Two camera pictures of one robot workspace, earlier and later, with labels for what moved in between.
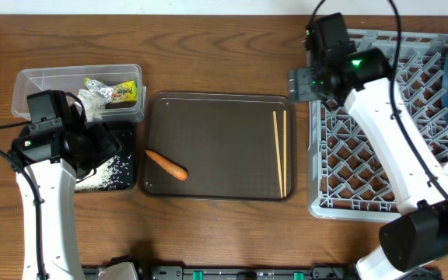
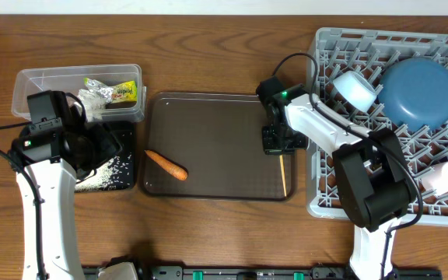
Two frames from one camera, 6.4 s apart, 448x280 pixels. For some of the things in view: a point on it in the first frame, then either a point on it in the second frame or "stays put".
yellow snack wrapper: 123,92 stays put
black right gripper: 298,89 to 270,148
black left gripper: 109,144 stays put
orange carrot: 180,173 stays put
